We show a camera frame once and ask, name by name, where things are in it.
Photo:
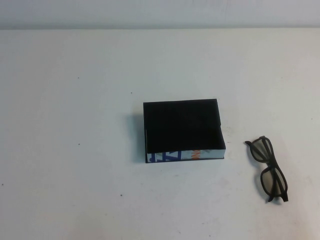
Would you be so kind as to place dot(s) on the black printed glasses case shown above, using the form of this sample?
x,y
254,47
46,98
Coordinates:
x,y
180,122

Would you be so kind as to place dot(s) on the black framed glasses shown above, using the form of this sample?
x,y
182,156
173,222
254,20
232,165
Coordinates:
x,y
273,162

